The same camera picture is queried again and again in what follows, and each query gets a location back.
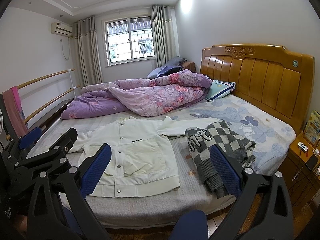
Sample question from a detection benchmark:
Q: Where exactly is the white button jacket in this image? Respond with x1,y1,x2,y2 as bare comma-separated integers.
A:
71,116,218,198

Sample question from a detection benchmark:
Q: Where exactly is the grey white checkered cardigan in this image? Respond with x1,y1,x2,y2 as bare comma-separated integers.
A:
185,121,255,198

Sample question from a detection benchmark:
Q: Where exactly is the dark wooden bench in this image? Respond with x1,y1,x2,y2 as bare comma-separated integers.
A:
29,99,73,134

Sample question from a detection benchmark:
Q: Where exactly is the white electric fan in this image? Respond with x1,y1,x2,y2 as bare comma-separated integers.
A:
0,110,4,134

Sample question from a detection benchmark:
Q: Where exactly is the pink towel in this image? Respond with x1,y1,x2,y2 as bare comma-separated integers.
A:
2,86,28,138

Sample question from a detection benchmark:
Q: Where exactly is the wooden nightstand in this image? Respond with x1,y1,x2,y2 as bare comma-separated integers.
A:
279,133,319,212

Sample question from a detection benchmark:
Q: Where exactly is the small white device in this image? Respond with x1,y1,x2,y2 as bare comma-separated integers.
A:
298,141,308,152

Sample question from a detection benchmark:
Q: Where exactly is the yellow package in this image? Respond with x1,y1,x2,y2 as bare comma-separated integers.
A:
303,110,320,147

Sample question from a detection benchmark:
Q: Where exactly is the left grey curtain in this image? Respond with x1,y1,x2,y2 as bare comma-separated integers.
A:
73,16,103,87

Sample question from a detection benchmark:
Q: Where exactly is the grey curtain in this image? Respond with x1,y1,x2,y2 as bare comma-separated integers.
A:
151,5,177,67
73,16,103,87

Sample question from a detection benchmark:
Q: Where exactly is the white air conditioner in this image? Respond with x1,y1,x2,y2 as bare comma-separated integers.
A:
51,22,73,38

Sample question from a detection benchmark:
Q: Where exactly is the purple floral quilt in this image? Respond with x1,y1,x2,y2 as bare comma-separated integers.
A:
61,69,212,120

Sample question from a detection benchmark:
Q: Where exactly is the blue striped pillow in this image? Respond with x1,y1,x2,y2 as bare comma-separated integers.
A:
205,80,236,101

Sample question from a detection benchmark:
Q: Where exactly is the wooden bed headboard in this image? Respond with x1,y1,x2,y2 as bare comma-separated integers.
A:
200,44,315,134

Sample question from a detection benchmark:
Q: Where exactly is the barred window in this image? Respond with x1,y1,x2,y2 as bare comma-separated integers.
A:
105,16,155,65

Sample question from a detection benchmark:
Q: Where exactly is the blue grey bedding pile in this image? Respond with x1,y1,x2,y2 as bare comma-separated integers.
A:
147,56,185,80

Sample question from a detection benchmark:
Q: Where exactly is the brown chair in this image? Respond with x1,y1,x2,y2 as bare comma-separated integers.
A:
182,61,196,73

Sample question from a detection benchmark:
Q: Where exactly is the right grey curtain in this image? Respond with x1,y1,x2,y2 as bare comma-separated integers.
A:
151,5,177,67

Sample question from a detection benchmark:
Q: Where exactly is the lower wooden rail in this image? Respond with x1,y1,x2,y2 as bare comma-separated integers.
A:
24,85,80,124

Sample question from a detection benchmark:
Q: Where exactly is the wooden rail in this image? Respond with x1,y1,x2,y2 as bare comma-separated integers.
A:
17,68,75,89
24,85,80,124

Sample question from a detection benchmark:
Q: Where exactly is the upper wooden rail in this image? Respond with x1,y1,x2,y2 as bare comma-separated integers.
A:
17,68,75,89

